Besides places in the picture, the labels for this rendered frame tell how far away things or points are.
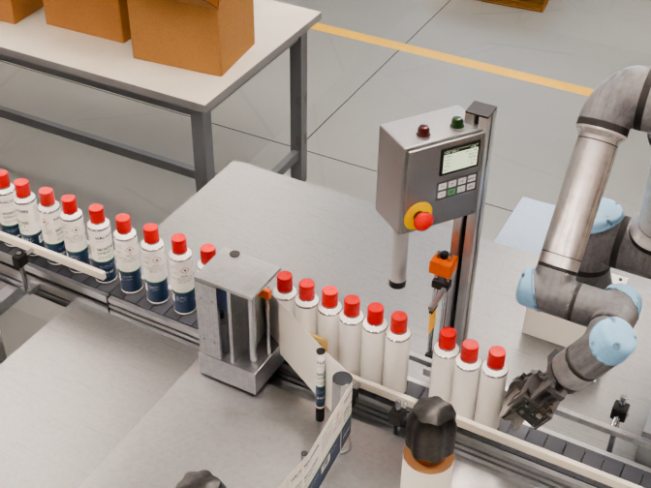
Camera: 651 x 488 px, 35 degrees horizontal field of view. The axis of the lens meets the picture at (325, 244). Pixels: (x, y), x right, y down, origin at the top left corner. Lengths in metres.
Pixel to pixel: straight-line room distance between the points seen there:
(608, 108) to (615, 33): 3.90
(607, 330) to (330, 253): 0.97
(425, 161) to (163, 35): 1.85
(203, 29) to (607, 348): 2.02
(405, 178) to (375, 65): 3.44
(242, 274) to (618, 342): 0.73
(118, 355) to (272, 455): 0.49
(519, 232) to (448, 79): 2.51
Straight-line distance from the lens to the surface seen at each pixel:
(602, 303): 1.91
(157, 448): 2.07
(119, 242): 2.32
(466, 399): 2.05
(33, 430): 2.22
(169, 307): 2.37
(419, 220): 1.85
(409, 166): 1.80
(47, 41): 3.81
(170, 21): 3.49
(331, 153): 4.52
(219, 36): 3.42
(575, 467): 2.04
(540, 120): 4.89
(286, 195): 2.79
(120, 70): 3.57
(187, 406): 2.14
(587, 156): 1.93
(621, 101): 1.92
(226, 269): 2.04
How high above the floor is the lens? 2.42
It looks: 37 degrees down
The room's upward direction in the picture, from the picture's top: 1 degrees clockwise
